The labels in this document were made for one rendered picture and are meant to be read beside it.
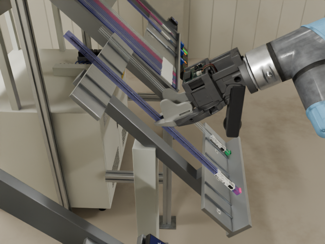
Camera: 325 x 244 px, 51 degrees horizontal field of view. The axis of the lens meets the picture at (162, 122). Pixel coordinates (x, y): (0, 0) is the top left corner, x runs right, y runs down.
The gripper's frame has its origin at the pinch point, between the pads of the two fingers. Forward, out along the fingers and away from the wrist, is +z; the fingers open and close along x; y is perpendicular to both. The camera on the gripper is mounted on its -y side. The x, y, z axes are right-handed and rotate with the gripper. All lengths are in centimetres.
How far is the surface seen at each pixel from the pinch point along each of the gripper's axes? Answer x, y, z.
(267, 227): -58, -106, 9
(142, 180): -8.0, -17.9, 17.6
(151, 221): -8.1, -32.6, 23.9
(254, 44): -276, -102, -11
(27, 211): 21.2, 5.3, 20.9
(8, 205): 21.4, 7.9, 22.6
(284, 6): -280, -81, -50
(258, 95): -194, -112, -2
